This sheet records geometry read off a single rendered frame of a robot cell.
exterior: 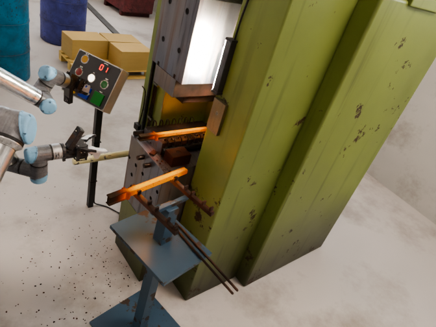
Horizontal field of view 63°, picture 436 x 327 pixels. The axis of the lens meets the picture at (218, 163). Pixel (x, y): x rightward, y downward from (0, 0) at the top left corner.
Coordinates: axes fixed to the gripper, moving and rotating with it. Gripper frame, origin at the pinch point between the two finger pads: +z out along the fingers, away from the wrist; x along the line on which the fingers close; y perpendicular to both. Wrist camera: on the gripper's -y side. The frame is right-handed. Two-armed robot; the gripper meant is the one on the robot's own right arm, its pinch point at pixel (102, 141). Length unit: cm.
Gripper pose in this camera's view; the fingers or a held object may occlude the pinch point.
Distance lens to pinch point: 189.2
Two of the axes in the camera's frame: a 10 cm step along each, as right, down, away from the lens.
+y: -2.6, 8.1, 5.3
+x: 5.9, 5.7, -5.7
